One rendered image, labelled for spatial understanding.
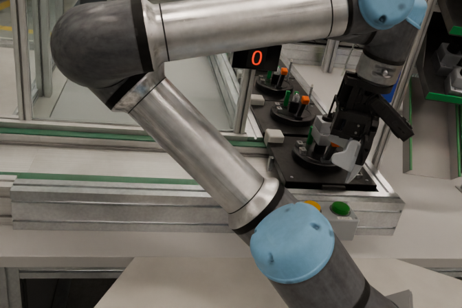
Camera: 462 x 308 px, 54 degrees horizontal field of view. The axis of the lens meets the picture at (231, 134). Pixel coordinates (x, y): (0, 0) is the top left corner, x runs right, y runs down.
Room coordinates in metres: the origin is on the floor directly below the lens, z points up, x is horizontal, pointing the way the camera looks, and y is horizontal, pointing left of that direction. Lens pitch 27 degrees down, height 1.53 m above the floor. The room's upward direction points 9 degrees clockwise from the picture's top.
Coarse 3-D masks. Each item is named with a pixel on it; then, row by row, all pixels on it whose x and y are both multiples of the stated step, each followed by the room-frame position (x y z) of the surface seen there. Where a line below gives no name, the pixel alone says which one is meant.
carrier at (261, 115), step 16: (256, 96) 1.39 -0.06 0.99; (288, 96) 1.35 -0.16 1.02; (256, 112) 1.31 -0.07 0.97; (272, 112) 1.29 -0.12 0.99; (288, 112) 1.30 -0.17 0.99; (304, 112) 1.32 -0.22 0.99; (320, 112) 1.39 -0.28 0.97; (272, 128) 1.21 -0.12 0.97; (288, 128) 1.23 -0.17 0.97; (304, 128) 1.25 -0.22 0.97
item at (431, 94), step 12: (432, 24) 1.29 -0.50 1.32; (444, 24) 1.29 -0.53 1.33; (432, 36) 1.27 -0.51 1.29; (444, 36) 1.28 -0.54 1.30; (456, 36) 1.26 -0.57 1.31; (432, 48) 1.23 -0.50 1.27; (420, 60) 1.14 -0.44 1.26; (420, 72) 1.12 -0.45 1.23; (432, 72) 1.14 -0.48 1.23; (432, 84) 1.10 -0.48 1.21; (432, 96) 1.04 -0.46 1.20; (444, 96) 1.04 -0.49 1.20; (456, 96) 1.04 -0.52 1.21
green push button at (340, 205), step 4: (332, 204) 0.86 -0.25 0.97; (336, 204) 0.86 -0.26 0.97; (340, 204) 0.86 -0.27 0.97; (344, 204) 0.86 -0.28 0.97; (332, 208) 0.85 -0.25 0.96; (336, 208) 0.84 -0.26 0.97; (340, 208) 0.84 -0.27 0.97; (344, 208) 0.85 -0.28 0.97; (348, 208) 0.85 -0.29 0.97; (336, 212) 0.84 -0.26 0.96; (340, 212) 0.83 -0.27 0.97; (344, 212) 0.83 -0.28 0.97; (348, 212) 0.84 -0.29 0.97
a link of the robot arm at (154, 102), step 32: (128, 96) 0.62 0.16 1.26; (160, 96) 0.64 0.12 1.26; (160, 128) 0.62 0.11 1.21; (192, 128) 0.63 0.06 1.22; (192, 160) 0.61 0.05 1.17; (224, 160) 0.62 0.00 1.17; (224, 192) 0.61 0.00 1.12; (256, 192) 0.61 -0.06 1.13; (288, 192) 0.64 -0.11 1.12; (256, 224) 0.58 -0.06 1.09
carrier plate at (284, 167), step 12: (276, 144) 1.11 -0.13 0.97; (288, 144) 1.12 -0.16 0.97; (276, 156) 1.04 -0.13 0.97; (288, 156) 1.05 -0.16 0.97; (276, 168) 1.00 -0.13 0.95; (288, 168) 0.98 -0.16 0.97; (300, 168) 1.00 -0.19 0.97; (288, 180) 0.93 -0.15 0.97; (300, 180) 0.94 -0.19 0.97; (312, 180) 0.95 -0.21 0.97; (324, 180) 0.96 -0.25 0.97; (336, 180) 0.97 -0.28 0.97; (360, 180) 0.99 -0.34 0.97; (372, 180) 1.00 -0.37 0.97
